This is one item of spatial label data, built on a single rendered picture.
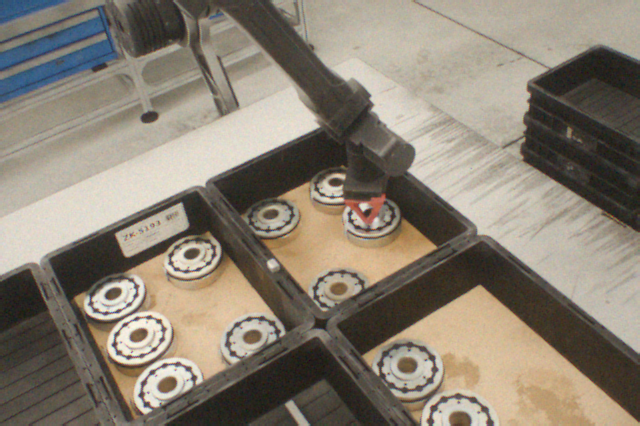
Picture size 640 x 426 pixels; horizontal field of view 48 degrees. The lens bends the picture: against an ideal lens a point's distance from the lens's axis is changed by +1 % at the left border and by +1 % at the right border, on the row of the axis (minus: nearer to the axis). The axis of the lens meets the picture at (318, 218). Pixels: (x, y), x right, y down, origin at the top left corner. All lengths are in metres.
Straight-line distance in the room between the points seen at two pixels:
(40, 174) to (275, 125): 1.54
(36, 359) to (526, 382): 0.76
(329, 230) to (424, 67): 2.07
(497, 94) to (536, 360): 2.11
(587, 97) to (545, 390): 1.30
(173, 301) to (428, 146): 0.73
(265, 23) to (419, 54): 2.54
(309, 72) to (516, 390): 0.53
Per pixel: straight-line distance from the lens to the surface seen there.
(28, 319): 1.31
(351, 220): 1.25
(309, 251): 1.24
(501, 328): 1.12
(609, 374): 1.05
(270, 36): 0.88
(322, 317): 1.01
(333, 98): 1.01
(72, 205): 1.71
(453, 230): 1.16
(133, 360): 1.13
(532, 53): 3.38
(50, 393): 1.19
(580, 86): 2.27
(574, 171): 2.09
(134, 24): 1.90
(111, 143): 3.16
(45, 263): 1.23
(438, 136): 1.69
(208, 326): 1.17
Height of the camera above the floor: 1.71
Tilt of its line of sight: 43 degrees down
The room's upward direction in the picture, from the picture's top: 9 degrees counter-clockwise
